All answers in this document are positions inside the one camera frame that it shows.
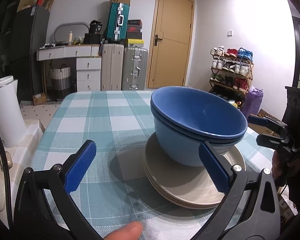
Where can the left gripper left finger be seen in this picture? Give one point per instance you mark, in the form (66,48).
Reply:
(44,208)

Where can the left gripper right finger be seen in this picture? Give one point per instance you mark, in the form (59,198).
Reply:
(250,208)

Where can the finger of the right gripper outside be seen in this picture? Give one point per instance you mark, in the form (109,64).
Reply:
(270,141)

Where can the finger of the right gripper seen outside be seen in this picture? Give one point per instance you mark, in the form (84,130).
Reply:
(266,121)

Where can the cream plate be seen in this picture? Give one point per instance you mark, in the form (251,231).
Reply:
(187,203)
(185,186)

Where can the cream plate front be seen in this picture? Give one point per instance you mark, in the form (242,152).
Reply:
(185,186)

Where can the blue bowl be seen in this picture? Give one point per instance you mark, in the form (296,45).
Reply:
(199,112)
(181,148)
(194,135)

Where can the blue bowl back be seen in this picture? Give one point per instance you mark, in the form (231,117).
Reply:
(194,135)

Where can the person's right hand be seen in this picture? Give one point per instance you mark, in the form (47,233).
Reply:
(280,164)

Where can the person's left hand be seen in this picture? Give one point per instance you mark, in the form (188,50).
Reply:
(131,231)

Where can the purple rolled mat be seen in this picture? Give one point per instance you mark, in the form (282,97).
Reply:
(252,103)

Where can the wooden shoe rack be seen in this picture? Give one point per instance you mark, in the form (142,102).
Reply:
(231,74)

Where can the teal checked tablecloth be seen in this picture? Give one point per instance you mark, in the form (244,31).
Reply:
(115,189)

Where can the white electric kettle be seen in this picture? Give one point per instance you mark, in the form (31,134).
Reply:
(12,126)

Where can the wooden door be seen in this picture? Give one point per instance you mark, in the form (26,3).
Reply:
(170,44)

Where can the woven laundry basket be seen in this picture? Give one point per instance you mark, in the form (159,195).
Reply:
(61,81)

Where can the silver suitcase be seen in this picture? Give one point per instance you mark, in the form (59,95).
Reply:
(134,68)

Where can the white drawer desk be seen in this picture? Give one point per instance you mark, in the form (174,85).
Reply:
(84,60)

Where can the stack of shoe boxes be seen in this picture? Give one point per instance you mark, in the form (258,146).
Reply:
(134,34)

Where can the beige suitcase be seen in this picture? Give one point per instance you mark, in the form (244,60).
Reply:
(111,66)

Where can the teal suitcase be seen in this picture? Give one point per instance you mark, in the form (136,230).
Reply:
(117,22)

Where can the oval mirror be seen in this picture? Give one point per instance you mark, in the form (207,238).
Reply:
(78,30)

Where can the black refrigerator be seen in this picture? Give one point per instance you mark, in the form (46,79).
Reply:
(28,35)

